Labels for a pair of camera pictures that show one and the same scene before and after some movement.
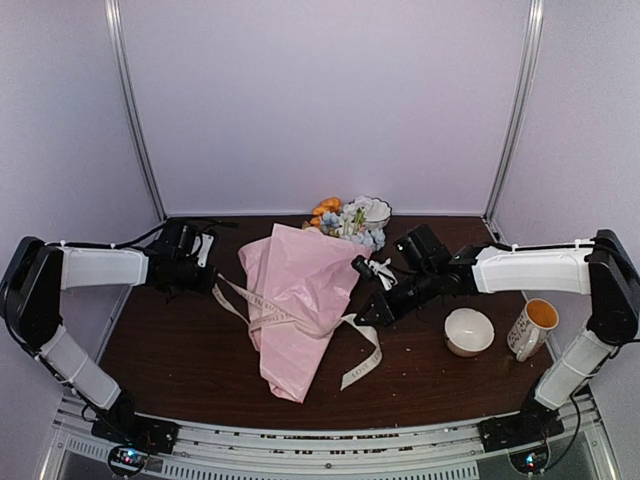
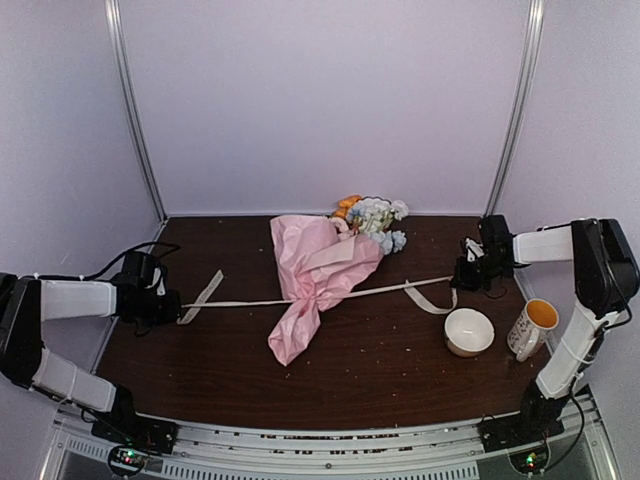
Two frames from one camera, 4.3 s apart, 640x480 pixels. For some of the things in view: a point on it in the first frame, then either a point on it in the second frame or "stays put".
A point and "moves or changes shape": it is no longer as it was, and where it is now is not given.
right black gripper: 386,316 to 464,279
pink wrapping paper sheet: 297,285 moves or changes shape
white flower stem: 353,218 to 379,214
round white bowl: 468,331 stays put
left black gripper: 205,286 to 171,311
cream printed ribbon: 264,313 to 432,306
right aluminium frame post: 529,55 stays put
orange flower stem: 327,204 to 344,205
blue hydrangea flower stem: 374,237 moves or changes shape
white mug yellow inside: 527,332 stays put
